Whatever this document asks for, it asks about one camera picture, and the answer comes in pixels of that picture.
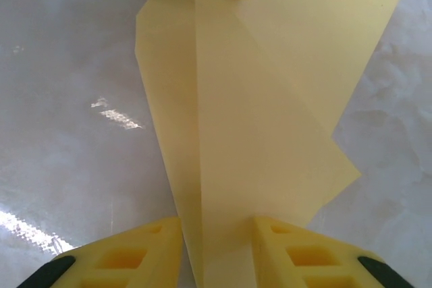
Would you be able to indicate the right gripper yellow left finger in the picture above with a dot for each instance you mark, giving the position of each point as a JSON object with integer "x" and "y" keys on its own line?
{"x": 162, "y": 251}

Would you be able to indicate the yellow cloth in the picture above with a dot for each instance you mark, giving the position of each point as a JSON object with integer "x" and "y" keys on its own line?
{"x": 253, "y": 99}

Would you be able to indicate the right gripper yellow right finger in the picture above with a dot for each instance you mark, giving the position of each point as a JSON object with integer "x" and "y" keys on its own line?
{"x": 270, "y": 257}

